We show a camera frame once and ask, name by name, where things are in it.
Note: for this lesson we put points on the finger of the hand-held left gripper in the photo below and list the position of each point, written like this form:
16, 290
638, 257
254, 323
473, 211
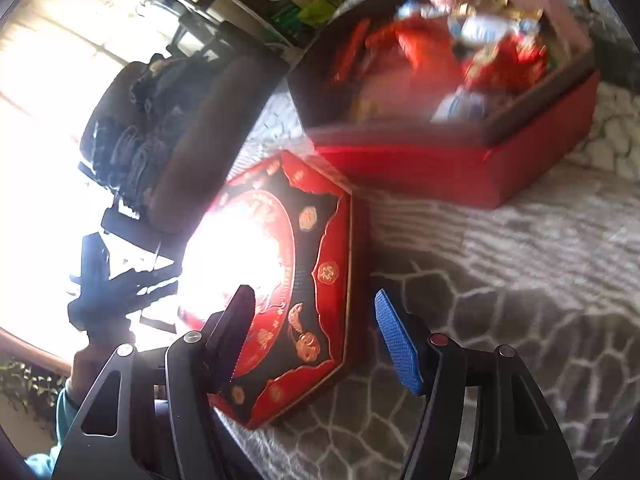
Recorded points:
155, 285

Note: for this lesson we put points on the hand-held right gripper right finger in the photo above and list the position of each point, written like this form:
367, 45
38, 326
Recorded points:
397, 345

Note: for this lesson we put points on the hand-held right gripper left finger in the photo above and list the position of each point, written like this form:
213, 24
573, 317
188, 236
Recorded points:
235, 335

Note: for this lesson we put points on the red ornate hexagonal box lid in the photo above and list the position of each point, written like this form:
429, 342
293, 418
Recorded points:
320, 240

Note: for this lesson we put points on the red hexagonal gift box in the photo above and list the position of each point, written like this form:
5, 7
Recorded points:
425, 170

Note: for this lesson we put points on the blue and white candy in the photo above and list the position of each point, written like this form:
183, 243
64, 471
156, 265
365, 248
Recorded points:
460, 105

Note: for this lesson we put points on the large orange-red snack packet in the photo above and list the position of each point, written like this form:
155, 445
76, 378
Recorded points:
352, 50

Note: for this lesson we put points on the orange snack bag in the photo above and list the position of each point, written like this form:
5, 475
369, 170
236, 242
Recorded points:
430, 47

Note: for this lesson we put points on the red snack packet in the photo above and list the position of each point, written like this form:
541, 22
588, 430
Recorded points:
505, 62

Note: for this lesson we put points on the person's left forearm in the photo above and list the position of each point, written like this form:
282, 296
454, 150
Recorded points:
60, 425

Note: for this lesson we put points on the person's left hand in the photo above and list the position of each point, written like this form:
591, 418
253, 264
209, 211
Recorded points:
92, 355

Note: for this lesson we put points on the green plant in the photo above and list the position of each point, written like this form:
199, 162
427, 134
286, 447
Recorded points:
22, 385

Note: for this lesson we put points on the grey patterned blanket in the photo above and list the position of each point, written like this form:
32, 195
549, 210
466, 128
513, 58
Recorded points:
500, 285

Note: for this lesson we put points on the brown massage chair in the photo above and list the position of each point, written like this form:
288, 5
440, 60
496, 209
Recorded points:
200, 110

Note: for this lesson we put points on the gold wrapped candy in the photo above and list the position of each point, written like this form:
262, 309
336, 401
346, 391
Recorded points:
482, 9

